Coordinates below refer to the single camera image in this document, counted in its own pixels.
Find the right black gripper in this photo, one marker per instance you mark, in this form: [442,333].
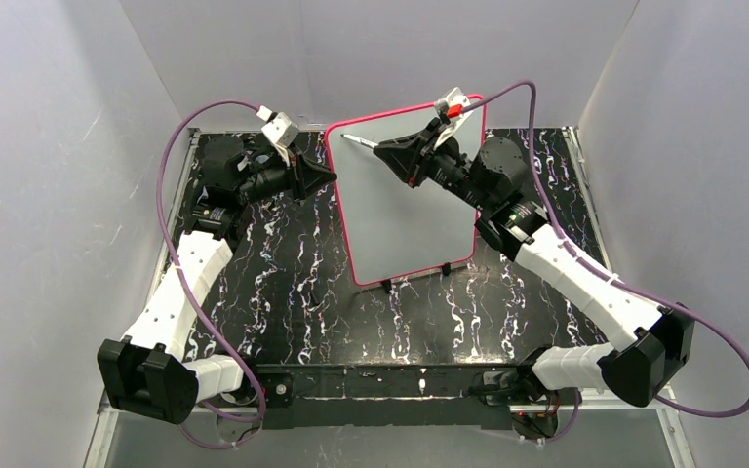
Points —
[422,159]

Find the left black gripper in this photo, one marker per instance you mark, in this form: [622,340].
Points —
[293,177]

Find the white whiteboard marker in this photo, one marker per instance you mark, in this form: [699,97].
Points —
[360,141]

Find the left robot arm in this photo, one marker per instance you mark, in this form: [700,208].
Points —
[235,173]

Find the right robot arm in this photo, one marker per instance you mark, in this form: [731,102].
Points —
[646,342]

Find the pink framed whiteboard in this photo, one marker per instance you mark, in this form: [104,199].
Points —
[389,229]

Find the metal whiteboard stand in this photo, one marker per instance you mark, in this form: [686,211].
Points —
[388,285]

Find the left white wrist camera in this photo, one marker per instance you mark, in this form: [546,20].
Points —
[281,132]

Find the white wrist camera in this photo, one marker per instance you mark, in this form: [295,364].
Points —
[450,109]
[281,132]

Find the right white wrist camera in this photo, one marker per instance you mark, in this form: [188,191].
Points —
[450,109]

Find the aluminium front rail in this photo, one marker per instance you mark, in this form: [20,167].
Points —
[387,394]

